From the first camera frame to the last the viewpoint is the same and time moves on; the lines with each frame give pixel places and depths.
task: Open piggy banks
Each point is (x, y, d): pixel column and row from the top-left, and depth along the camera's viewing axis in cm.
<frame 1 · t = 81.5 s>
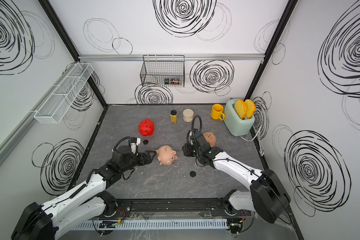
left hand: (151, 153, 81), fingers open
right hand: (184, 149, 84), fingers open
light pink piggy bank: (166, 155, 86), point 9 cm above the table
red piggy bank: (146, 127, 98), point 9 cm above the table
black round piggy bank plug: (192, 174, 87), on the table
black round plug: (145, 142, 98), point 2 cm above the table
yellow spice jar black lid: (174, 116, 106), point 7 cm above the table
yellow mug: (217, 112, 107), point 8 cm above the table
mint green toaster: (238, 126, 97), point 10 cm above the table
yellow toast slice left: (240, 108, 93), point 21 cm above the table
yellow toast slice right: (250, 108, 91), point 22 cm above the table

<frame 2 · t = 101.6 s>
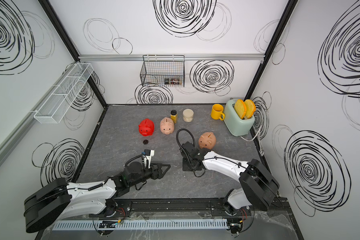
left hand: (166, 166, 78), fingers open
right hand: (185, 167, 84), fingers closed
light pink piggy bank: (167, 125, 98), point 9 cm above the table
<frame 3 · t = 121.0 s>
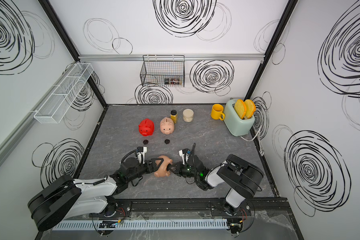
left hand: (160, 162, 82), fingers open
right hand: (166, 169, 80), fingers closed
dark pink piggy bank: (162, 170, 79), point 9 cm above the table
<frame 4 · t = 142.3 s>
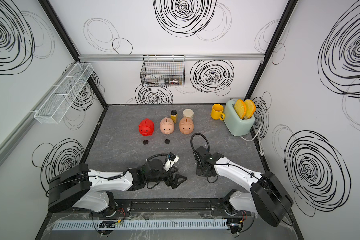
left hand: (182, 176, 76), fingers open
right hand: (201, 172, 85), fingers closed
dark pink piggy bank: (186, 125, 98), point 9 cm above the table
